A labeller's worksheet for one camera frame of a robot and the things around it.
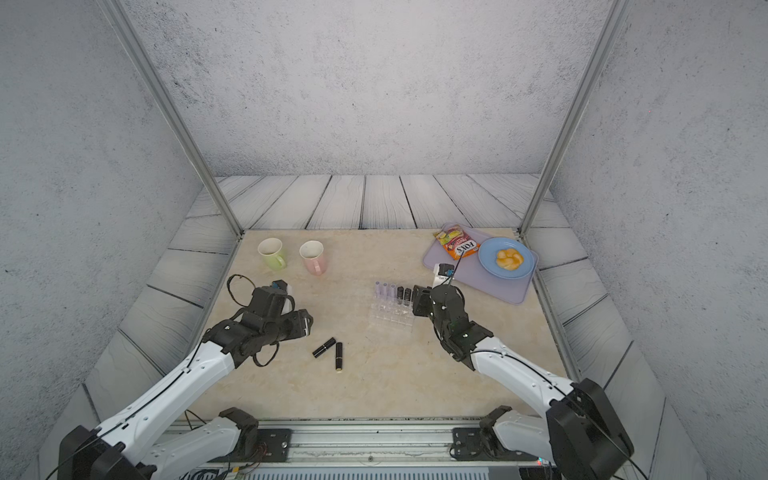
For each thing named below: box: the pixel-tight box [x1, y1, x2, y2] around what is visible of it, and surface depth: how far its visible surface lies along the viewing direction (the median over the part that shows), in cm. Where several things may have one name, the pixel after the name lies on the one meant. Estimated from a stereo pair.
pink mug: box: [299, 240, 328, 277], surface depth 103 cm
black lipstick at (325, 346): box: [312, 337, 337, 358], surface depth 91 cm
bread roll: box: [495, 248, 525, 271], surface depth 110 cm
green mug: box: [258, 237, 286, 271], surface depth 107 cm
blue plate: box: [477, 237, 536, 280], surface depth 110 cm
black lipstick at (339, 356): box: [335, 342, 343, 371], surface depth 89 cm
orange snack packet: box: [434, 224, 481, 261], surface depth 116 cm
